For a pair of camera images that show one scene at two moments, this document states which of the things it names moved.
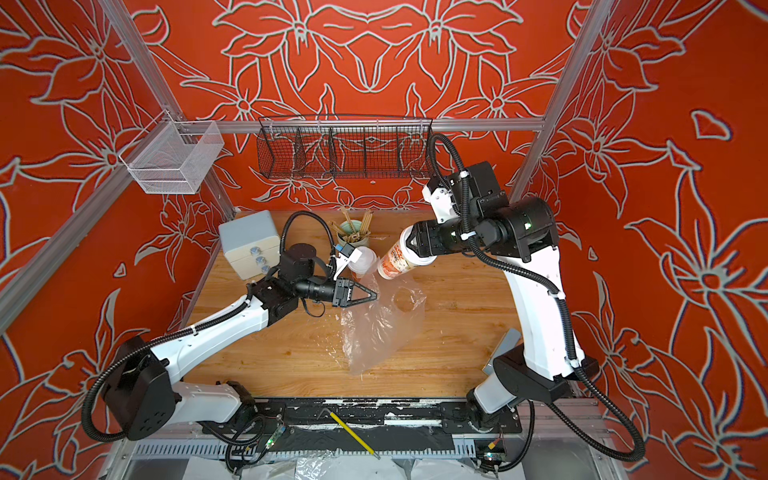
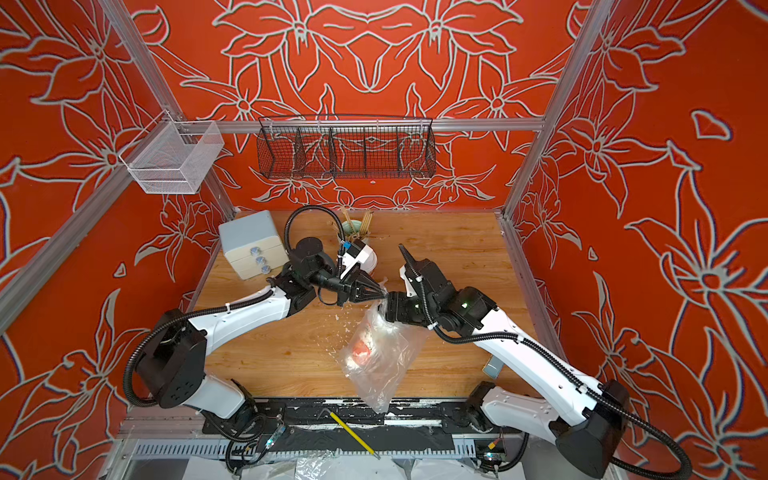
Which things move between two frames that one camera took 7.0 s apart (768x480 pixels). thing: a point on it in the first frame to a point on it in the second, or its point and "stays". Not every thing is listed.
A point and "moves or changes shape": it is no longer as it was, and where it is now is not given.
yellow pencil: [366, 445] stays
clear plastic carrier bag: [377, 329] moves or changes shape
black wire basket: [329, 146] stays
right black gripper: [433, 240] to [398, 307]
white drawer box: [251, 245] stays
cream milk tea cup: [400, 258] to [360, 352]
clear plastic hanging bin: [173, 157] stays
